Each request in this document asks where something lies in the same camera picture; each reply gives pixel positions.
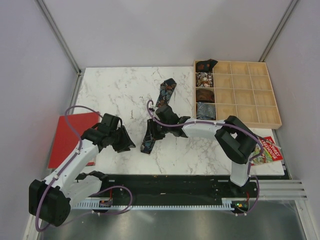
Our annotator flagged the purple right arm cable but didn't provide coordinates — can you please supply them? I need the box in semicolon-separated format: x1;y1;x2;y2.
146;99;262;217

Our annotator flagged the red flat box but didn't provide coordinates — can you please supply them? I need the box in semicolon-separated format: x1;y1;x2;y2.
48;112;100;169

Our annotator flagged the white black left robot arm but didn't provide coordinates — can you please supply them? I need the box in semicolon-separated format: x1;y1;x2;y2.
28;113;135;232

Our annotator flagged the grey right frame post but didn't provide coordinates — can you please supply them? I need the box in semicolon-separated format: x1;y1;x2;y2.
258;0;300;62

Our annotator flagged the dark blue floral tie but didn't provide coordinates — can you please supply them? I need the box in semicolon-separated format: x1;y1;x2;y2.
140;78;177;154

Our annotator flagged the thin pencil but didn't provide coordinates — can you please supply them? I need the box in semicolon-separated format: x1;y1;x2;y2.
257;135;282;150

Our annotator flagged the dark brown rolled tie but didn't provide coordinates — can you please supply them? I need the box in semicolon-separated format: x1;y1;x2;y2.
196;89;215;103

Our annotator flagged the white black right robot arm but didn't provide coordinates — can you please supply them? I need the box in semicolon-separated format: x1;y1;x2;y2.
141;105;264;197

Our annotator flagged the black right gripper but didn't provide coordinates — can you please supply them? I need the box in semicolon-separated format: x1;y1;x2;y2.
143;118;171;142

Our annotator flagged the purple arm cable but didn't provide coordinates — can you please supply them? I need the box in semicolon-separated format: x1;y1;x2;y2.
34;105;134;232
146;99;262;217

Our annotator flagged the wooden compartment tray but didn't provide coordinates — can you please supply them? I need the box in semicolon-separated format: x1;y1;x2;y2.
193;59;283;130

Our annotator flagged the grey aluminium frame post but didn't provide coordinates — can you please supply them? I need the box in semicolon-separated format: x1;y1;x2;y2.
35;0;82;76

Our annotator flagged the multicolour patterned rolled tie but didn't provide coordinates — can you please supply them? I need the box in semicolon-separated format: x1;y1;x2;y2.
195;72;214;88

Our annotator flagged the white slotted cable duct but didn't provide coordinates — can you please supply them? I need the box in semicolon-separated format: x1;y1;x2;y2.
72;197;235;211

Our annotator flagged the red treehouse children's book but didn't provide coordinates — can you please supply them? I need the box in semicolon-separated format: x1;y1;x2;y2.
251;136;284;166

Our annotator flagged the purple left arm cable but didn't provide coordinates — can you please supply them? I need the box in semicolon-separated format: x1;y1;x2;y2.
34;105;134;232

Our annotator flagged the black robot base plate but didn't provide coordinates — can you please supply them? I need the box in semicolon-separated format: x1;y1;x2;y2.
79;173;261;208

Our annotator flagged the grey blue rolled tie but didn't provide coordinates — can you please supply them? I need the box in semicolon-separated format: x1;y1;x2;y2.
196;102;217;120

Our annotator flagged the black orange rolled tie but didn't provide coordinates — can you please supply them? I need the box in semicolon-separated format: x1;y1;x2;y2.
195;59;218;73

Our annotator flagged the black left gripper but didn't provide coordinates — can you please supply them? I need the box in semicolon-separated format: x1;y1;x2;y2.
109;125;136;153

